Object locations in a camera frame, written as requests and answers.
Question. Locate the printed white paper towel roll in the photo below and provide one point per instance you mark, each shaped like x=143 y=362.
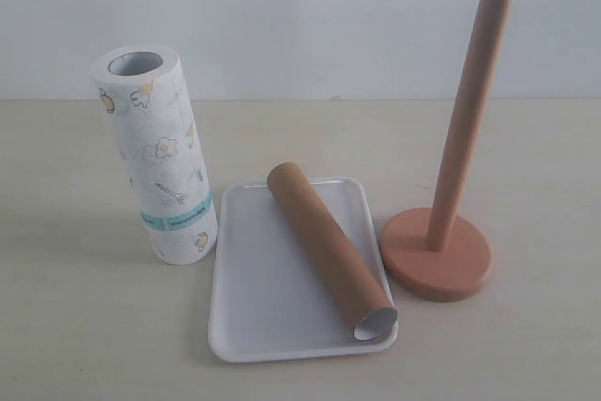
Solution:
x=145 y=96

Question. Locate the white rectangular plastic tray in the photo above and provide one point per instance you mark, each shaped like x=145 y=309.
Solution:
x=267 y=302

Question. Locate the wooden paper towel holder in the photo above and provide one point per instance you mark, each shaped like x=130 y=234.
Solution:
x=433 y=252

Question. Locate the brown cardboard tube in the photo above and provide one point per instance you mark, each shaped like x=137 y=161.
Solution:
x=357 y=293

